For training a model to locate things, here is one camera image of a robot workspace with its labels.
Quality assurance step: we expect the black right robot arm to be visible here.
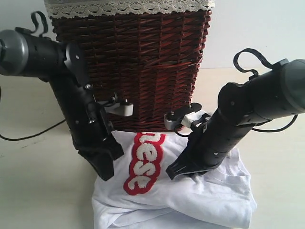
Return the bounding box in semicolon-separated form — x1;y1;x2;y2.
164;59;305;179

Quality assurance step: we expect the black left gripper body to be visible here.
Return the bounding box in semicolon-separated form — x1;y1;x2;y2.
73;99;124;162

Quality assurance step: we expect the black left camera cable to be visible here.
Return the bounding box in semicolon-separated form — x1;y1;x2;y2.
0;119;66;141

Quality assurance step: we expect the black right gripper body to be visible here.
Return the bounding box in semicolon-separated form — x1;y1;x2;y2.
185;113;229;169

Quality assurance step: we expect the white t-shirt red lettering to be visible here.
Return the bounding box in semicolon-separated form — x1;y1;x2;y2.
91;131;256;229

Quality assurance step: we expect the cream lace basket liner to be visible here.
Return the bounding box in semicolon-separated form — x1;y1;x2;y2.
44;0;215;19

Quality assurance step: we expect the brown wicker basket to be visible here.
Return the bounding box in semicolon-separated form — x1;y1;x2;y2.
51;10;212;132

